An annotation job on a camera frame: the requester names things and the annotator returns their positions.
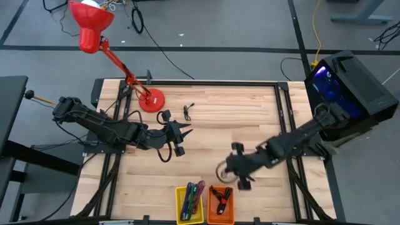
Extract yellow floor cable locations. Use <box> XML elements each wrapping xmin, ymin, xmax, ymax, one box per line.
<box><xmin>311</xmin><ymin>0</ymin><xmax>323</xmax><ymax>68</ymax></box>

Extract black looped floor cable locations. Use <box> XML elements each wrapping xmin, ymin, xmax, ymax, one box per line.
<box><xmin>42</xmin><ymin>0</ymin><xmax>81</xmax><ymax>38</ymax></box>

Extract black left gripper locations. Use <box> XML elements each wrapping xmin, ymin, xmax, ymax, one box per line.
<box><xmin>154</xmin><ymin>109</ymin><xmax>194</xmax><ymax>158</ymax></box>

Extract purple USB cable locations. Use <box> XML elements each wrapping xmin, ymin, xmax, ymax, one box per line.
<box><xmin>192</xmin><ymin>180</ymin><xmax>206</xmax><ymax>215</ymax></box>

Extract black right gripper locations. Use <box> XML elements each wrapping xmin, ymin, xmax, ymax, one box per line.
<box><xmin>224</xmin><ymin>142</ymin><xmax>263</xmax><ymax>191</ymax></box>

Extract coiled black floor cable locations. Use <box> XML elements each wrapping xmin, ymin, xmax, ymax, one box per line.
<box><xmin>130</xmin><ymin>0</ymin><xmax>196</xmax><ymax>81</ymax></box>

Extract blue USB cable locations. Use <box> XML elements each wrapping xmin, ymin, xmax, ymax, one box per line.
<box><xmin>180</xmin><ymin>182</ymin><xmax>194</xmax><ymax>221</ymax></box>

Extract red desk lamp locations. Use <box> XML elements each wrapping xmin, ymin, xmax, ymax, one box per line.
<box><xmin>67</xmin><ymin>0</ymin><xmax>166</xmax><ymax>113</ymax></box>

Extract tangled black cable bundle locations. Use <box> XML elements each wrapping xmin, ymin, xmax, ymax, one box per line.
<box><xmin>373</xmin><ymin>20</ymin><xmax>400</xmax><ymax>53</ymax></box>

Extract yellow plastic tray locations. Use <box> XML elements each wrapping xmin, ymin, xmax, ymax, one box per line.
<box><xmin>174</xmin><ymin>186</ymin><xmax>205</xmax><ymax>225</ymax></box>

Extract thin black floor cable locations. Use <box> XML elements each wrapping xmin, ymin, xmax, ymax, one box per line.
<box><xmin>280</xmin><ymin>57</ymin><xmax>313</xmax><ymax>82</ymax></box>

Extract grey-legged table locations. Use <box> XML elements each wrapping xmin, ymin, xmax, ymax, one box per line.
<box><xmin>330</xmin><ymin>0</ymin><xmax>394</xmax><ymax>25</ymax></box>

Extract orange plastic tray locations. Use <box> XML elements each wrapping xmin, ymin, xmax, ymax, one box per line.
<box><xmin>206</xmin><ymin>186</ymin><xmax>236</xmax><ymax>225</ymax></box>

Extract black PC case blue light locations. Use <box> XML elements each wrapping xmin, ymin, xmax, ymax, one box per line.
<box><xmin>304</xmin><ymin>49</ymin><xmax>399</xmax><ymax>143</ymax></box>

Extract wooden rod black knob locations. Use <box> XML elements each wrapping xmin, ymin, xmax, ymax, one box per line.
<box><xmin>24</xmin><ymin>89</ymin><xmax>59</xmax><ymax>106</ymax></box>

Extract white and yellow cable bundle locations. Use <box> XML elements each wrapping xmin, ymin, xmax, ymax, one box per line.
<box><xmin>99</xmin><ymin>0</ymin><xmax>128</xmax><ymax>12</ymax></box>

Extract black desk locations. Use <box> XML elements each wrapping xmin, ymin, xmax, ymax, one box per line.
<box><xmin>0</xmin><ymin>74</ymin><xmax>84</xmax><ymax>219</ymax></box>

